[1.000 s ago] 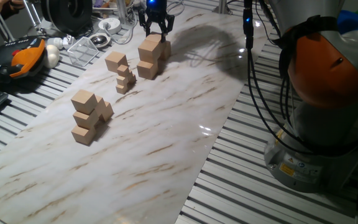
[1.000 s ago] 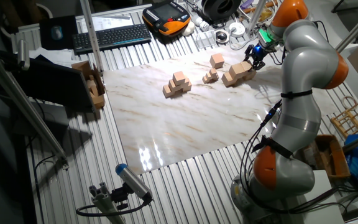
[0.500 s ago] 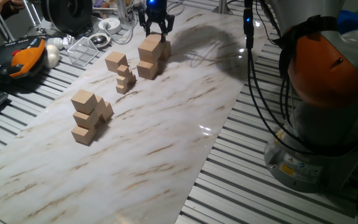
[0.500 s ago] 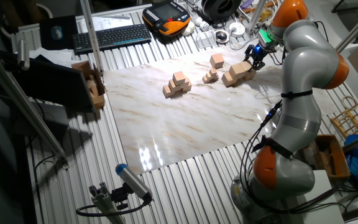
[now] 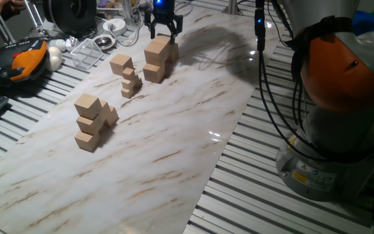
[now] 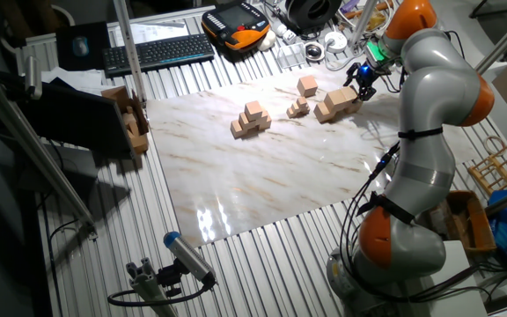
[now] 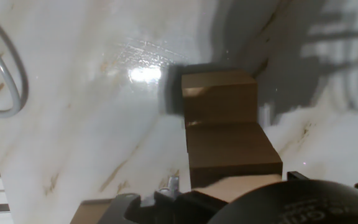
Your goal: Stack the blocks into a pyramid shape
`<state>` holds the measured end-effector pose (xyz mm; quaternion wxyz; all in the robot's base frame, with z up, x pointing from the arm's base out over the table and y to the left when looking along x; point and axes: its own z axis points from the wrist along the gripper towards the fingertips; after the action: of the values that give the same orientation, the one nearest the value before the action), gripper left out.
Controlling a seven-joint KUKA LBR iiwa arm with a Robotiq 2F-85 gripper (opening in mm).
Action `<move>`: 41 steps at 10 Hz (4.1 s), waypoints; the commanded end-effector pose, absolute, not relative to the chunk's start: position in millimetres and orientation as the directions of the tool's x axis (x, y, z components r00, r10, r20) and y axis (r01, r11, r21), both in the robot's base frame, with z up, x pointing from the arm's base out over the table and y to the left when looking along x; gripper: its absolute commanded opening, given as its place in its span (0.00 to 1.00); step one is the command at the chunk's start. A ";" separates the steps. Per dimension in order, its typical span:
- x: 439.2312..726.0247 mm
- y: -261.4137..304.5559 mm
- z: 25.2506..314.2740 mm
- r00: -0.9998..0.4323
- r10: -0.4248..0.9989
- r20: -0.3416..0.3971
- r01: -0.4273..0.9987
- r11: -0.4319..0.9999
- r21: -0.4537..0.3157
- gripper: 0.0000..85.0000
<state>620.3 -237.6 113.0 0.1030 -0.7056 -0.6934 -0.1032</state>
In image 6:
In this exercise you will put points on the medium wooden cube block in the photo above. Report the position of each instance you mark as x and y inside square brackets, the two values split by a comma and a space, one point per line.
[237, 129]
[265, 124]
[244, 121]
[253, 110]
[265, 114]

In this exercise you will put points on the black filament spool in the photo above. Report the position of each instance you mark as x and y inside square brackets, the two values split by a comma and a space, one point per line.
[308, 13]

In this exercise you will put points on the black computer keyboard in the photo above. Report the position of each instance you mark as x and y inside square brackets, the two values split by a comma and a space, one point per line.
[161, 53]

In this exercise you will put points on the brown wooden tray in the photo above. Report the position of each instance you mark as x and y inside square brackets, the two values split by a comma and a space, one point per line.
[473, 224]

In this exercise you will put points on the black mouse pad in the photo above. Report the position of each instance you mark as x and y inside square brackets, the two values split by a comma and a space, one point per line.
[66, 53]

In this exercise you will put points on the metal bowl with white rim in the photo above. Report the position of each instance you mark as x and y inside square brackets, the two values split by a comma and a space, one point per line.
[314, 51]

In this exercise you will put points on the white paper sheet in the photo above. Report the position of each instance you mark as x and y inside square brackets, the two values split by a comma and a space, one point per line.
[73, 79]
[156, 31]

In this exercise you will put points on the round white power socket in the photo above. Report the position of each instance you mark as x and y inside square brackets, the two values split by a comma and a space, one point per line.
[335, 42]

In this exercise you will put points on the short aluminium profile piece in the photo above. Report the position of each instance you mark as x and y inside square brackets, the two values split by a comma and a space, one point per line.
[148, 290]

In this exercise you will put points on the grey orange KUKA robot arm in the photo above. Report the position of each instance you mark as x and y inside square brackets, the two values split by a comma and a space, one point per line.
[438, 97]

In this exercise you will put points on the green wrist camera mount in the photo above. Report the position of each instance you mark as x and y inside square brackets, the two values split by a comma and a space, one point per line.
[374, 50]

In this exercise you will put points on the silver camera with blue tip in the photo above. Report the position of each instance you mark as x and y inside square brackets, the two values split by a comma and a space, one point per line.
[189, 257]

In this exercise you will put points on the clear gridded plastic box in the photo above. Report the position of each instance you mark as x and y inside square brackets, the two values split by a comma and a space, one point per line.
[291, 55]

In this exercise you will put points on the black flat panel screen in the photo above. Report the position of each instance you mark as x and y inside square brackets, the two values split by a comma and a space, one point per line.
[77, 119]

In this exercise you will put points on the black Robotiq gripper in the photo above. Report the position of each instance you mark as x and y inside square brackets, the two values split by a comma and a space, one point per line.
[368, 74]

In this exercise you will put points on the black orange teach pendant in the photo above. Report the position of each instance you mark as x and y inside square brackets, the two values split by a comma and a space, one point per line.
[236, 19]

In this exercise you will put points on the aluminium frame post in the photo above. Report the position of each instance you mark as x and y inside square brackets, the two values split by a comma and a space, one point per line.
[129, 53]
[361, 22]

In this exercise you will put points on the brown cardboard box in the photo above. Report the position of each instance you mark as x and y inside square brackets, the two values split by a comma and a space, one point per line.
[141, 143]

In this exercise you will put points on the wooden lattice rack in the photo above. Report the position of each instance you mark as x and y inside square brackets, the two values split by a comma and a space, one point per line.
[475, 176]

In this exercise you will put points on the marble pattern table mat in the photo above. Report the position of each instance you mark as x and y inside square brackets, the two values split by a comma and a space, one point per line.
[236, 185]

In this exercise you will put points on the large wooden cube block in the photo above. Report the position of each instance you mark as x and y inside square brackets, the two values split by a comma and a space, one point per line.
[354, 107]
[322, 113]
[335, 99]
[307, 86]
[349, 93]

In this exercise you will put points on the pale wooden block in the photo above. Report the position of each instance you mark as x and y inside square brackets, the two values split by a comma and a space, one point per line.
[134, 129]
[129, 119]

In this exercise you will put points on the white power adapter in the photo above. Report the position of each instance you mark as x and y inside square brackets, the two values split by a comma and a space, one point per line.
[282, 31]

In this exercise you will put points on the dark computer mouse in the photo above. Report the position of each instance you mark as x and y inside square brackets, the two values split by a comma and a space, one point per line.
[80, 46]

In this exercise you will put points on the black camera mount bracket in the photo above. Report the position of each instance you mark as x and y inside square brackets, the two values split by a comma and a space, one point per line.
[170, 277]

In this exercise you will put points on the white egg shaped object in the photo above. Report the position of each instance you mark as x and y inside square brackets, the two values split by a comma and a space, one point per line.
[267, 40]

